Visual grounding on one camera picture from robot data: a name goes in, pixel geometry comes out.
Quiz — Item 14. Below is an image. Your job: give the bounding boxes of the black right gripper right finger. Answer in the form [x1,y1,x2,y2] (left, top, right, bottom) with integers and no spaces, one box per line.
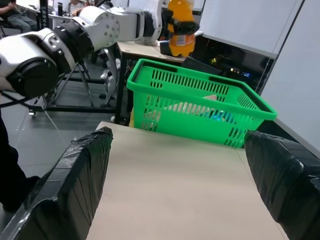
[244,130,320,240]

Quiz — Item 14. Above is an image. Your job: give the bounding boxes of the person's dark trouser leg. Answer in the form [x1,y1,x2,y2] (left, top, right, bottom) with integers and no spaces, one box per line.
[0,116,41,214]

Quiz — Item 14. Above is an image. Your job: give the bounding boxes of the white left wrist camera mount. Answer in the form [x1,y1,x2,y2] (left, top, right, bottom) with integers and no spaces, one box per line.
[151,0,171,42]

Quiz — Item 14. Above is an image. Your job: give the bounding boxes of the small black box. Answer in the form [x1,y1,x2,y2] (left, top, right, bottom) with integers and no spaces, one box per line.
[159,41,172,55]

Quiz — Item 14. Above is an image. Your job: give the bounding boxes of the white humanoid robot legs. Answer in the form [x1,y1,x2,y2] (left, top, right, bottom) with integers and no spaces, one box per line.
[98,46,123,101]

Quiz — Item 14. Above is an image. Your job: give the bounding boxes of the seated person in dark shirt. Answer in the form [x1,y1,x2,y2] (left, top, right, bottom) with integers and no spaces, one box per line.
[0,0,38,35]

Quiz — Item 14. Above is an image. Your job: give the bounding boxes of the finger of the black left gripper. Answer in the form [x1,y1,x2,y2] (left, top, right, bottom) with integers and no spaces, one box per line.
[171,20,201,35]

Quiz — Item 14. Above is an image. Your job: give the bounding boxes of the person in striped shirt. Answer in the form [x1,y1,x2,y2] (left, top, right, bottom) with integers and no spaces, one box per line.
[67,0,86,17]

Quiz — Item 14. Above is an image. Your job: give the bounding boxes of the wooden desk with black legs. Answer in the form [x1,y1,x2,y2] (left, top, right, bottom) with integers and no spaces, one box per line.
[114,31,205,126]

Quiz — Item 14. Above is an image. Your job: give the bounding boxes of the black upright pole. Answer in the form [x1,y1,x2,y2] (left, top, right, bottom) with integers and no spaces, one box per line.
[39,0,49,32]

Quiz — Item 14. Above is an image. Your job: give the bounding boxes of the black metal frame stand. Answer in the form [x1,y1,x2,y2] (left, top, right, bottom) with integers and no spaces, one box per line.
[0,58,118,118]

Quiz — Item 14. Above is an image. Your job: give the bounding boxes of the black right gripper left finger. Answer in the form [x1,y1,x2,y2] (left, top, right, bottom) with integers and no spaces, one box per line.
[0,126,114,240]

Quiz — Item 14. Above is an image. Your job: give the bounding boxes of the green plastic shopping basket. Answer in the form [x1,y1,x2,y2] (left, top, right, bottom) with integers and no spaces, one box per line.
[126,58,278,149]

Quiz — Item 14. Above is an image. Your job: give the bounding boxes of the blue packet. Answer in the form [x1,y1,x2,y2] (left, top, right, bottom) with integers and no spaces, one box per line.
[204,109,236,125]

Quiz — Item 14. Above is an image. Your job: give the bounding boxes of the orange soda bottle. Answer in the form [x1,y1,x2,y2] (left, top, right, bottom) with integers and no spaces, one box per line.
[166,0,197,58]

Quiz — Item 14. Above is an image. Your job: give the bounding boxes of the pale flat packet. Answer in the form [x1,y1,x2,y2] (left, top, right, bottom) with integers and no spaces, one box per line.
[161,101,201,115]

